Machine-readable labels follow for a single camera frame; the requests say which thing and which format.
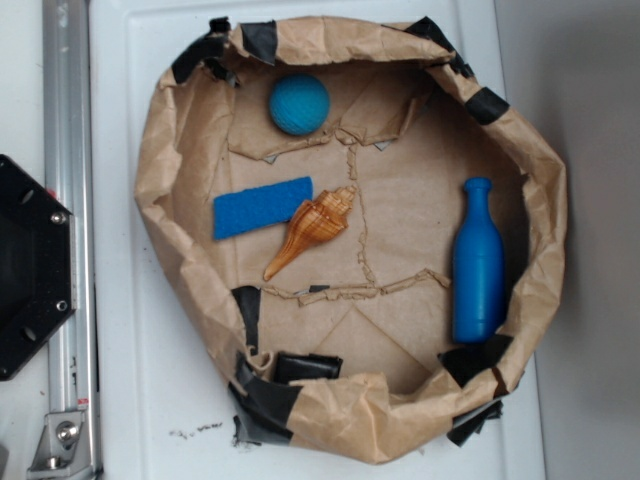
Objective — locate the brown paper bag bin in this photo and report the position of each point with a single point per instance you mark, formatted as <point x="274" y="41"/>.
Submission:
<point x="349" y="348"/>

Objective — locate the silver corner bracket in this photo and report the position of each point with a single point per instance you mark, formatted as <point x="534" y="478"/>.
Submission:
<point x="63" y="449"/>

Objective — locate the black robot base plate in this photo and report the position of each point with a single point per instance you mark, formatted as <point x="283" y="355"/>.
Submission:
<point x="36" y="267"/>

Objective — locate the blue plastic bottle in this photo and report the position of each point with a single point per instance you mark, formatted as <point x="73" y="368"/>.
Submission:
<point x="479" y="305"/>

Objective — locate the blue textured ball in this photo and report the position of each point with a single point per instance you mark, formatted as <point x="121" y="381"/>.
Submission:
<point x="299" y="104"/>

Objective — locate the silver aluminium rail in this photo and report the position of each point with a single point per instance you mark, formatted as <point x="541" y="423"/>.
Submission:
<point x="73" y="354"/>

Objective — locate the blue rectangular sponge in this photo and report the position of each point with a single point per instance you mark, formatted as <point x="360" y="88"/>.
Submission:
<point x="255" y="208"/>

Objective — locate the orange striped conch shell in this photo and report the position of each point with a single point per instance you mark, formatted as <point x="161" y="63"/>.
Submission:
<point x="314" y="222"/>

